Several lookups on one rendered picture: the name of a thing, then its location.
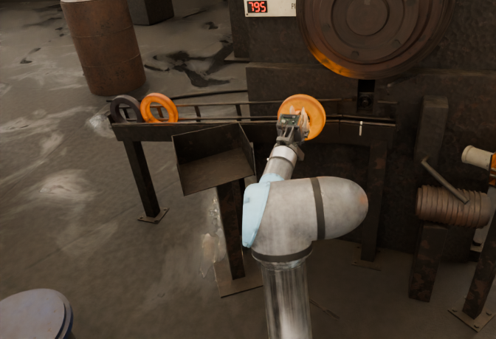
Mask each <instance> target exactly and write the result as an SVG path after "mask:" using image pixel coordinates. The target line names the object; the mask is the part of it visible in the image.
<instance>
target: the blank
mask: <svg viewBox="0 0 496 339"><path fill-rule="evenodd" d="M291 106H293V108H294V110H295V111H302V108H303V107H304V109H305V113H307V114H308V116H309V117H310V123H309V125H310V133H309V135H308V138H305V140H310V139H313V138H315V137H316V136H317V135H318V134H319V133H320V132H321V131H322V130H323V126H324V125H325V122H326V113H325V110H324V108H323V106H322V105H321V104H320V102H319V101H318V100H316V99H315V98H313V97H311V96H309V95H292V96H291V97H288V98H287V99H286V100H285V101H284V102H283V103H282V105H281V106H280V108H279V110H278V118H279V117H280V113H282V114H289V113H290V107H291Z"/></svg>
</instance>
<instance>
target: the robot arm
mask: <svg viewBox="0 0 496 339"><path fill-rule="evenodd" d="M276 127H277V131H278V137H277V139H276V141H277V143H276V144H275V145H274V148H273V149H272V152H271V154H270V156H269V158H267V161H268V162H267V164H266V167H265V169H264V172H263V175H262V177H261V179H260V181H259V183H255V184H251V185H249V186H248V187H247V188H246V190H245V192H244V205H243V222H242V243H243V246H245V247H251V250H252V256H253V258H255V259H256V260H257V261H259V262H260V263H261V270H262V277H263V290H264V297H265V305H266V318H267V326H268V333H269V339H312V332H311V316H310V308H309V291H308V283H307V275H306V258H307V257H308V256H309V255H310V254H311V252H312V241H317V240H324V239H333V238H337V237H340V236H343V235H345V234H346V233H349V232H351V231H352V230H353V229H355V228H356V227H358V226H359V225H360V224H361V223H362V221H363V220H364V218H365V217H366V214H367V212H368V198H367V196H366V194H365V192H364V191H363V189H362V188H361V187H360V186H359V185H358V184H356V183H355V182H353V181H351V180H349V179H343V178H339V177H312V178H304V179H291V176H292V172H293V170H294V167H295V163H296V161H298V160H300V161H303V158H304V153H303V152H302V151H301V150H300V148H299V147H298V145H301V144H303V143H304V140H305V138H308V135H309V133H310V125H309V121H308V117H307V114H306V113H305V109H304V107H303V108H302V111H295V110H294V108H293V106H291V107H290V113H289V114H282V113H280V117H279V118H278V121H277V124H276Z"/></svg>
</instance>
